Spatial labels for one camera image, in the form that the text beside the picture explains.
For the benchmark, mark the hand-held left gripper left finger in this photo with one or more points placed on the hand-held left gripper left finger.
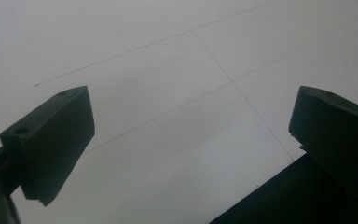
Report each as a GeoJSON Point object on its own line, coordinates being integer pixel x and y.
{"type": "Point", "coordinates": [52, 140]}

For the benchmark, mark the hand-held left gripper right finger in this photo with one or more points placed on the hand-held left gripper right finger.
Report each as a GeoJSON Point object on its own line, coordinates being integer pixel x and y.
{"type": "Point", "coordinates": [335, 140]}

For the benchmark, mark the white table mat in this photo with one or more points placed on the white table mat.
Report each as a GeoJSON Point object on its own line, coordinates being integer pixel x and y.
{"type": "Point", "coordinates": [174, 93]}

